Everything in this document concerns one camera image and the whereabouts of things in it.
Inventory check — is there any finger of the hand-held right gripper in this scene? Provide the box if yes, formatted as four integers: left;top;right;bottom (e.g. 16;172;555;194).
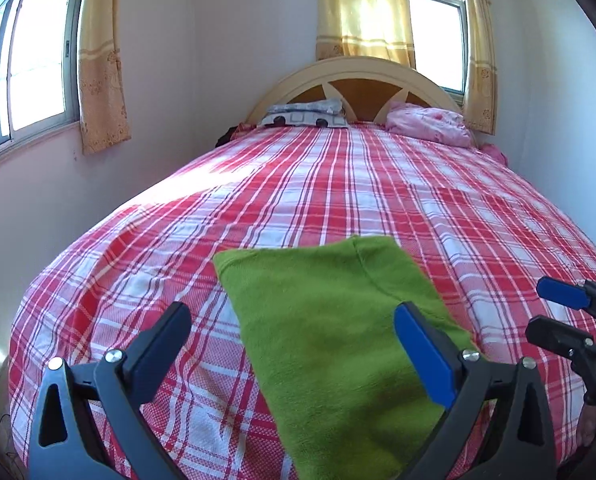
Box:
536;276;596;328
524;315;596;362

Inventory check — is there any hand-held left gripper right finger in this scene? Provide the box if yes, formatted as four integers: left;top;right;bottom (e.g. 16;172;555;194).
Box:
394;301;559;480

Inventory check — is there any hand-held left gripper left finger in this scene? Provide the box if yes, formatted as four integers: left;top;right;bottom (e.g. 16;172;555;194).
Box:
28;301;193;480

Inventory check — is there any green orange striped sweater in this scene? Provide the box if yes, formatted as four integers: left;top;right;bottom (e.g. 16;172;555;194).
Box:
213;235;481;480

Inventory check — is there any person's right hand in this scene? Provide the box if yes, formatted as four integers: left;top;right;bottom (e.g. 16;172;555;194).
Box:
575;402;596;448

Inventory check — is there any pink cloth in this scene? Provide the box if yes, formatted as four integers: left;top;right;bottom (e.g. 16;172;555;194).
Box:
480;142;509;165

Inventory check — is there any bed with red plaid sheet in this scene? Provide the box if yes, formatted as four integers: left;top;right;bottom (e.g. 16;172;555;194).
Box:
8;122;596;480

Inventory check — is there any pink pillow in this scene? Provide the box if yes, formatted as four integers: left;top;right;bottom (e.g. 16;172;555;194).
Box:
385;101;474;148

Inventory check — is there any dark cloth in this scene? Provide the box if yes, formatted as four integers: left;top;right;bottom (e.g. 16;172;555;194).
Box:
215;122;251;148

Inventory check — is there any yellow curtain at side window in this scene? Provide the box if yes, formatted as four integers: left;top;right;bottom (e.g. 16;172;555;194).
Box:
78;0;131;155

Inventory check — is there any grey patterned pillow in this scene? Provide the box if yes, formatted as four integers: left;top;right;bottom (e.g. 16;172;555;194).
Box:
260;100;350;130

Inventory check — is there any cream wooden headboard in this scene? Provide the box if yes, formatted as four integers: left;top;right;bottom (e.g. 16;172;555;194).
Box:
245;56;464;126

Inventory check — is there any window behind headboard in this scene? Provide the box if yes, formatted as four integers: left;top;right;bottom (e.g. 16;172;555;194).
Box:
407;0;469;96

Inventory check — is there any large side window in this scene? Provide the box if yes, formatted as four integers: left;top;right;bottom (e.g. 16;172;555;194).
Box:
0;0;86;166

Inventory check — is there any sunlit yellow curtain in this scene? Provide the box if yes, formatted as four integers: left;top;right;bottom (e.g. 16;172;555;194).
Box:
315;0;416;68

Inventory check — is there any thin black cable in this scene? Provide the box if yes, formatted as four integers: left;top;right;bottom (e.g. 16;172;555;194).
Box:
0;407;21;466

